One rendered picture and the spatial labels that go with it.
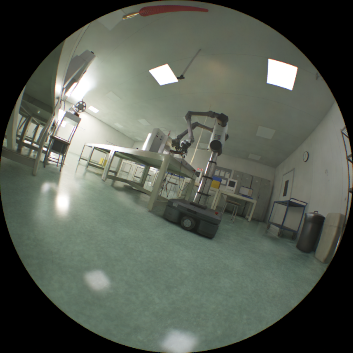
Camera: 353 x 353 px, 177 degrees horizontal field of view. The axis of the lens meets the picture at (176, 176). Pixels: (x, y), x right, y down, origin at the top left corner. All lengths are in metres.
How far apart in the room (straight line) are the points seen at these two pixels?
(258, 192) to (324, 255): 4.38
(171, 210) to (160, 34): 2.96
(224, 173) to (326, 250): 5.46
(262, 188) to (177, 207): 4.91
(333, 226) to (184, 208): 2.19
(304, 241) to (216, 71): 3.50
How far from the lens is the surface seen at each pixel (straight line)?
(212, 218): 1.18
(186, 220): 1.24
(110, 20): 3.17
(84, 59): 1.58
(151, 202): 1.41
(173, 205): 1.28
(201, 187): 1.40
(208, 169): 1.44
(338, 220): 2.15
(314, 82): 2.96
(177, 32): 2.57
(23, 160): 1.54
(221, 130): 1.58
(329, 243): 2.18
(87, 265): 0.56
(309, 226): 2.42
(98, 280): 0.52
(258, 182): 5.73
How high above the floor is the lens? 0.43
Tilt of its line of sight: 4 degrees up
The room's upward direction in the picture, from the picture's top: 19 degrees clockwise
